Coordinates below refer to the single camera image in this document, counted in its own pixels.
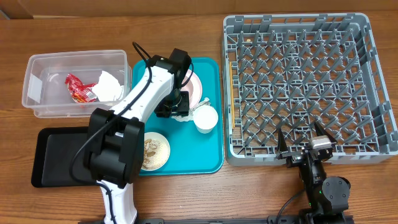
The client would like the white bowl with food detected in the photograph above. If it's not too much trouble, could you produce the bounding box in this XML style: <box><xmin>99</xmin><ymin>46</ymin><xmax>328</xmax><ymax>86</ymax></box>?
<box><xmin>141</xmin><ymin>132</ymin><xmax>170</xmax><ymax>171</ymax></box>

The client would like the teal plastic tray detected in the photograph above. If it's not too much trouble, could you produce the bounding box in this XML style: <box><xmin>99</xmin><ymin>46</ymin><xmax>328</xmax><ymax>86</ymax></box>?
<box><xmin>140</xmin><ymin>57</ymin><xmax>224</xmax><ymax>176</ymax></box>

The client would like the wooden chopstick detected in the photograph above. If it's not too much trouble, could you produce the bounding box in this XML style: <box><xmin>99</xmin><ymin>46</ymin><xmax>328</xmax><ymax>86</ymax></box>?
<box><xmin>229</xmin><ymin>62</ymin><xmax>235</xmax><ymax>129</ymax></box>

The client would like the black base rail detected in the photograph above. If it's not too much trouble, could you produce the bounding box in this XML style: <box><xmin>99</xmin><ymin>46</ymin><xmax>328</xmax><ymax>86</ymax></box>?
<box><xmin>78</xmin><ymin>215</ymin><xmax>354</xmax><ymax>224</ymax></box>

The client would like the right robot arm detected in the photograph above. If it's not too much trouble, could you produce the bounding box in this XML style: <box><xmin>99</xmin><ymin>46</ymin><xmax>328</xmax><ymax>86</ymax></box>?
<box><xmin>268</xmin><ymin>122</ymin><xmax>354</xmax><ymax>224</ymax></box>

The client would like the black plastic tray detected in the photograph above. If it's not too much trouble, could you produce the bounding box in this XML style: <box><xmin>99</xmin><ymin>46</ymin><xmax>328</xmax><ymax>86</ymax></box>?
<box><xmin>31</xmin><ymin>126</ymin><xmax>95</xmax><ymax>188</ymax></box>

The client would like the foil paper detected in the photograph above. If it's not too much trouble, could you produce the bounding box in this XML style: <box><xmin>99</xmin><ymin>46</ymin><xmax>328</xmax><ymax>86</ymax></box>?
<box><xmin>171</xmin><ymin>97</ymin><xmax>214</xmax><ymax>122</ymax></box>

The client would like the grey dishwasher rack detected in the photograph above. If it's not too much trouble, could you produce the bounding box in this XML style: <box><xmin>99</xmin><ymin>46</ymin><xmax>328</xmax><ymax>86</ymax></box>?
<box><xmin>222</xmin><ymin>12</ymin><xmax>397</xmax><ymax>166</ymax></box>

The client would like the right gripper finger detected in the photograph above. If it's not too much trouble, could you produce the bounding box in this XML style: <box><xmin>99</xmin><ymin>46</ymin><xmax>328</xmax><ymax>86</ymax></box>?
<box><xmin>277</xmin><ymin>128</ymin><xmax>288</xmax><ymax>152</ymax></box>
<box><xmin>314</xmin><ymin>121</ymin><xmax>337</xmax><ymax>144</ymax></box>

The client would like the pink bowl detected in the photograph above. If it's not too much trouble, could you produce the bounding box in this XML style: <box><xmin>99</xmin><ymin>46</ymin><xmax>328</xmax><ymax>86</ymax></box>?
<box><xmin>181</xmin><ymin>80</ymin><xmax>193</xmax><ymax>107</ymax></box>

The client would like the pink plate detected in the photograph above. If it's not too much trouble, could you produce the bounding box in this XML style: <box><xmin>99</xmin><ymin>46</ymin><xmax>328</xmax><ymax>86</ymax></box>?
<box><xmin>190</xmin><ymin>72</ymin><xmax>203</xmax><ymax>109</ymax></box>

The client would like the clear plastic bin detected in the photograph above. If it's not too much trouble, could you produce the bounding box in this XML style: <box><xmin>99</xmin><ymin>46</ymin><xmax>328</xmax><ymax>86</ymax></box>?
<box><xmin>22</xmin><ymin>50</ymin><xmax>132</xmax><ymax>118</ymax></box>

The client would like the white napkin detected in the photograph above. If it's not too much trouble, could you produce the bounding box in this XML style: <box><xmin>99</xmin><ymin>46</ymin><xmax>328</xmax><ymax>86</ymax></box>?
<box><xmin>91</xmin><ymin>71</ymin><xmax>124</xmax><ymax>101</ymax></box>

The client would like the white paper cup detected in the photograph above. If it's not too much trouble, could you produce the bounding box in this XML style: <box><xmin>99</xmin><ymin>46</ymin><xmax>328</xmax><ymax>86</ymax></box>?
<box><xmin>193</xmin><ymin>105</ymin><xmax>218</xmax><ymax>134</ymax></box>

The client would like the red snack wrapper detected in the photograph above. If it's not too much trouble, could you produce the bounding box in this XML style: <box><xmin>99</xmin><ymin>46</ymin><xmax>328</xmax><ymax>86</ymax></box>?
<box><xmin>65</xmin><ymin>73</ymin><xmax>97</xmax><ymax>103</ymax></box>

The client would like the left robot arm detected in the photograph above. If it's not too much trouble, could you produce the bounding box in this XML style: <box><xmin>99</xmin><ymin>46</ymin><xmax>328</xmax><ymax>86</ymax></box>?
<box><xmin>80</xmin><ymin>53</ymin><xmax>192</xmax><ymax>223</ymax></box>

